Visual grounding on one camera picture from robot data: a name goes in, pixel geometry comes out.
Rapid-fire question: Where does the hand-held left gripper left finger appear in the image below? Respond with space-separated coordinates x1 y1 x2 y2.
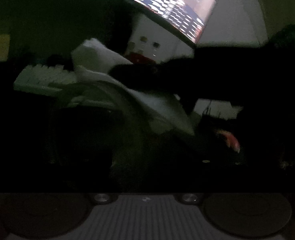
0 150 118 203

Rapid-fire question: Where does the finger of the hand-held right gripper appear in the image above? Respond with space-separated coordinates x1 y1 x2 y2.
110 64 163 92

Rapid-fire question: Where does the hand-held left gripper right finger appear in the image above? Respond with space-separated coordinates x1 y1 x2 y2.
177 150 295 203

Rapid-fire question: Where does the white paper tissue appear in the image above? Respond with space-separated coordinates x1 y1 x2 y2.
71 38 200 135

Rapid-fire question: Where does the clear glass jar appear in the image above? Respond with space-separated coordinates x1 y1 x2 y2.
50 81 163 175

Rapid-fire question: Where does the person's right hand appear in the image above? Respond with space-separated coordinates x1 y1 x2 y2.
214 129 241 154

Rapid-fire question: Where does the yellow cap plastic bottle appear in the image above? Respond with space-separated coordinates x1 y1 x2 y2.
127 36 148 64

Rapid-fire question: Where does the black cap plastic bottle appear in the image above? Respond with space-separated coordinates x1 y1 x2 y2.
148 41 163 63

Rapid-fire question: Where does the curved computer monitor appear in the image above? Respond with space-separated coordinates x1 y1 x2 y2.
95 0 225 49

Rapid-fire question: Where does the white and blue keyboard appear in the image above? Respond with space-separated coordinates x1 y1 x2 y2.
14 64 79 96

